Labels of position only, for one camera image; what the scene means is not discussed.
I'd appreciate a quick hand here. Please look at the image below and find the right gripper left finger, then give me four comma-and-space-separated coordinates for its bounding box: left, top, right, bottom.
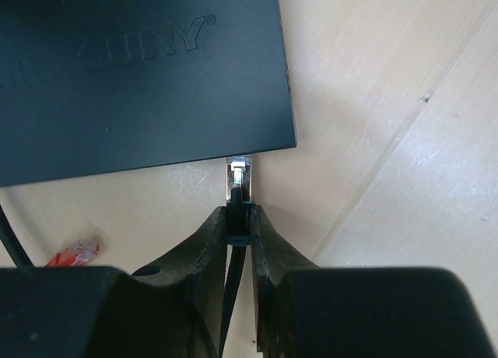
1, 207, 226, 357

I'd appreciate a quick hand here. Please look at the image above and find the black ethernet cable short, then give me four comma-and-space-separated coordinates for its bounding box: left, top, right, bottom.
219, 155, 253, 356

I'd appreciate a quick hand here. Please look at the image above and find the red ethernet cable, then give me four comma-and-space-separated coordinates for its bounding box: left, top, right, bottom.
45, 235, 104, 269

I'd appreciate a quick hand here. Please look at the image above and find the black ethernet cable long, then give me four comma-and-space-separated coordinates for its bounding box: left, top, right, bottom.
0, 208, 33, 268

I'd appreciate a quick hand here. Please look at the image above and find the black network switch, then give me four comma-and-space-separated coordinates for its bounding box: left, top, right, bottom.
1, 0, 296, 187

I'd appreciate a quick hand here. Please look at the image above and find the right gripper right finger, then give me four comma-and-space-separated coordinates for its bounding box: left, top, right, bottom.
250, 205, 490, 357

